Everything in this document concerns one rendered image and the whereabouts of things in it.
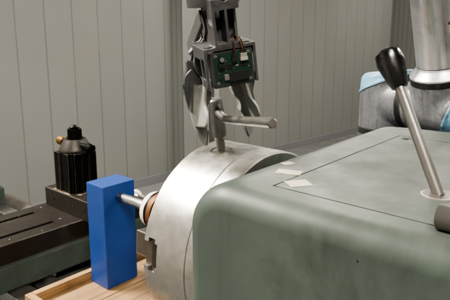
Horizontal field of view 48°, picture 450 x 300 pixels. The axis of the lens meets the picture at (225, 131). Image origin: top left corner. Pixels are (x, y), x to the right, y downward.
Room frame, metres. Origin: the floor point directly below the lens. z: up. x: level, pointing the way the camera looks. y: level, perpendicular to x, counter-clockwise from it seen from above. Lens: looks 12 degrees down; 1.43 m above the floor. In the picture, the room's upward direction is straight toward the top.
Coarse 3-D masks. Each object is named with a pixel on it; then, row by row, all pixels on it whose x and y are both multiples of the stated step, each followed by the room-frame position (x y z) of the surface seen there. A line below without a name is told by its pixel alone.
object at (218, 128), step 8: (216, 96) 0.77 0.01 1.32; (208, 104) 0.76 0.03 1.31; (216, 104) 0.76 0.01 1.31; (216, 120) 0.76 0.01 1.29; (216, 128) 0.76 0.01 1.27; (224, 128) 0.77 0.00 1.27; (216, 136) 0.76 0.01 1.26; (224, 136) 0.77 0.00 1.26; (216, 144) 0.77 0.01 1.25; (224, 144) 0.77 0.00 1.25
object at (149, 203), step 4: (156, 192) 0.92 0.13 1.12; (152, 196) 0.91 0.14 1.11; (156, 196) 0.90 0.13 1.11; (148, 200) 0.90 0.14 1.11; (152, 200) 0.90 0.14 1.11; (148, 204) 0.89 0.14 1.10; (152, 204) 0.89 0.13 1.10; (144, 208) 0.90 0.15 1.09; (148, 208) 0.89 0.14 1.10; (144, 212) 0.89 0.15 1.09; (148, 212) 0.88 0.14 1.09; (144, 216) 0.89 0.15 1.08; (148, 216) 0.88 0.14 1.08; (144, 220) 0.89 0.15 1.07; (148, 220) 0.88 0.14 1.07
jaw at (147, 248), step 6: (144, 228) 0.76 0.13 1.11; (138, 234) 0.75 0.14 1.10; (144, 234) 0.74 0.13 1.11; (138, 240) 0.75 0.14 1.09; (144, 240) 0.74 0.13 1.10; (150, 240) 0.71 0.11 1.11; (138, 246) 0.75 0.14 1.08; (144, 246) 0.74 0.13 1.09; (150, 246) 0.71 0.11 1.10; (156, 246) 0.70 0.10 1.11; (138, 252) 0.75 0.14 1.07; (144, 252) 0.74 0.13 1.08; (150, 252) 0.71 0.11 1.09; (156, 252) 0.70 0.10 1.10; (150, 258) 0.71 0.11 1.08; (150, 264) 0.71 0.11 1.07
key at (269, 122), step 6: (216, 114) 0.75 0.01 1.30; (222, 114) 0.73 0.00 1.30; (222, 120) 0.72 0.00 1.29; (228, 120) 0.69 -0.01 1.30; (234, 120) 0.66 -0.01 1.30; (240, 120) 0.63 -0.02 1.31; (246, 120) 0.61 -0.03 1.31; (252, 120) 0.59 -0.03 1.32; (258, 120) 0.57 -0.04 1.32; (264, 120) 0.55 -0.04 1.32; (270, 120) 0.54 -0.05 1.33; (276, 120) 0.54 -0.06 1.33; (252, 126) 0.60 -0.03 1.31; (258, 126) 0.57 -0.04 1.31; (264, 126) 0.55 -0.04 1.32; (270, 126) 0.54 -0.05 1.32; (276, 126) 0.54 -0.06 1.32
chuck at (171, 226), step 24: (240, 144) 0.81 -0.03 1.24; (192, 168) 0.74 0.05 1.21; (216, 168) 0.72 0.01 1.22; (168, 192) 0.72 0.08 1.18; (192, 192) 0.70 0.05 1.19; (168, 216) 0.70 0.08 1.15; (192, 216) 0.67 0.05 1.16; (168, 240) 0.68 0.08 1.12; (144, 264) 0.71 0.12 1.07; (168, 264) 0.67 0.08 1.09; (168, 288) 0.68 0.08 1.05
